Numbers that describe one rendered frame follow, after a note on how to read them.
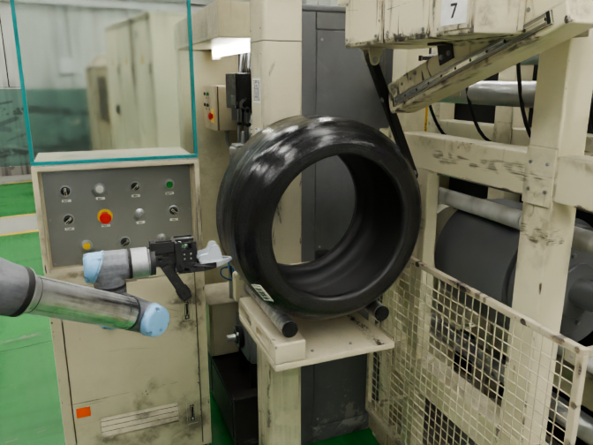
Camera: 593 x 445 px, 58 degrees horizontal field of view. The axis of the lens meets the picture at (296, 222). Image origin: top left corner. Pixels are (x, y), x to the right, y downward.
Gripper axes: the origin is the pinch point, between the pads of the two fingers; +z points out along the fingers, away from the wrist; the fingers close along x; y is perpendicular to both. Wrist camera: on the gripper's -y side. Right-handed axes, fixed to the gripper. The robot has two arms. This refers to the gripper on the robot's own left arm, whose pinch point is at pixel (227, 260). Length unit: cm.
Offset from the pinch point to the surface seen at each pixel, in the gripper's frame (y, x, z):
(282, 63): 52, 26, 25
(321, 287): -16.0, 11.5, 32.9
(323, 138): 32.7, -11.0, 22.3
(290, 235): -2.6, 26.5, 28.1
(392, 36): 58, -4, 45
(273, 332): -21.2, -3.0, 11.8
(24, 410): -108, 129, -70
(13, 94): 29, 874, -132
